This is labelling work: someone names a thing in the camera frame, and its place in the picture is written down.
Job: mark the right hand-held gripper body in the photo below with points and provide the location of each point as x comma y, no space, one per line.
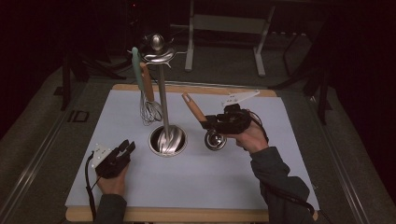
236,121

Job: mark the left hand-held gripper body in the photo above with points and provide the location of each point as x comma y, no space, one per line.
109,166

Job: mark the steel utensil stand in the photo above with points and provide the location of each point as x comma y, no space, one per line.
163,93

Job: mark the person's left hand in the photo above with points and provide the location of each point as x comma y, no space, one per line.
113,186

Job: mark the person's right hand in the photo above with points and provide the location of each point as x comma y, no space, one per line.
253,138

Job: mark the black rectangular floor plate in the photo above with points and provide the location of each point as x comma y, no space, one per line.
78,116

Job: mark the wooden table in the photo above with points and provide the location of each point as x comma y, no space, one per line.
186,214

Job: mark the black tripod stand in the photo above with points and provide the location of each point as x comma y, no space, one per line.
323,93
66,81

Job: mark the dark device with red light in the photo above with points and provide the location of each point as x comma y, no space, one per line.
134,12

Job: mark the metal floor rail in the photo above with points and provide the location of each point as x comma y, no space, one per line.
341,168
34,165

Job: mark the white metal frame stand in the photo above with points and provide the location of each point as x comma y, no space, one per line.
229,23

